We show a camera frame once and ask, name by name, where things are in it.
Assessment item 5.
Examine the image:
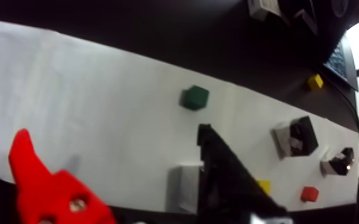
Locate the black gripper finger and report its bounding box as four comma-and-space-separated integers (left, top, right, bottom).
196, 123, 293, 224

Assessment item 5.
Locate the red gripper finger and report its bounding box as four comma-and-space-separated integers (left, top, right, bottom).
8, 128, 117, 224

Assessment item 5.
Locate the black box white end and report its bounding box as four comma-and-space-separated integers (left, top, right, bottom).
166, 162, 204, 215

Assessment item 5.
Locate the small yellow cube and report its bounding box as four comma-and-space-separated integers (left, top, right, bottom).
307, 73, 324, 91
256, 179, 272, 196

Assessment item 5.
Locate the small red cube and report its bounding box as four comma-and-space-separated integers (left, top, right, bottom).
300, 186, 320, 203

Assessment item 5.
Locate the white paper sheet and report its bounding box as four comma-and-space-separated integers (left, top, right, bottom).
0, 17, 359, 216

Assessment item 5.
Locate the green cube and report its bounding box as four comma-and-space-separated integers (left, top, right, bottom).
179, 85, 211, 111

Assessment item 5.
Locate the large black white box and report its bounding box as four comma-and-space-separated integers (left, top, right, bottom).
271, 116, 320, 160

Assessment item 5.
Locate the small black white box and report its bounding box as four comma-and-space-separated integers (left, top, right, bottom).
320, 147, 355, 178

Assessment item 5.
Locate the black framed screen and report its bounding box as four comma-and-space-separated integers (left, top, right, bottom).
323, 34, 359, 91

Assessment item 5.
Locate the small white carton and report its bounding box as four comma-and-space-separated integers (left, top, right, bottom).
247, 0, 282, 21

